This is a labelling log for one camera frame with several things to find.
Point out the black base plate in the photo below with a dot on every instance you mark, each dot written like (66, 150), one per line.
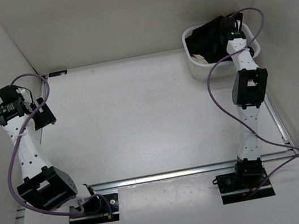
(235, 189)
(97, 210)

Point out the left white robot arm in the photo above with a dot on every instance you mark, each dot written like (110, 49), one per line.
(33, 181)

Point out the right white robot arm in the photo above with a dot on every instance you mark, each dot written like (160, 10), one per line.
(248, 94)

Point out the front aluminium rail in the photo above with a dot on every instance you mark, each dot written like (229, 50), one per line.
(165, 176)

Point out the white plastic basket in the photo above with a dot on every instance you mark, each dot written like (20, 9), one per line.
(200, 71)

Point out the black trousers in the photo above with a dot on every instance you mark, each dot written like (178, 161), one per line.
(207, 42)

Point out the beige trousers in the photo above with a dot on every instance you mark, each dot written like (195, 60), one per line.
(199, 59)

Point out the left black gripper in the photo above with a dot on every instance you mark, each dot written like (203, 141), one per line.
(45, 118)

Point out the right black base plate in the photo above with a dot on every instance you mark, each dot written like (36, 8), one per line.
(235, 189)

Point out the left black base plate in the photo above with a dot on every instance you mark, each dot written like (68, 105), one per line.
(97, 210)

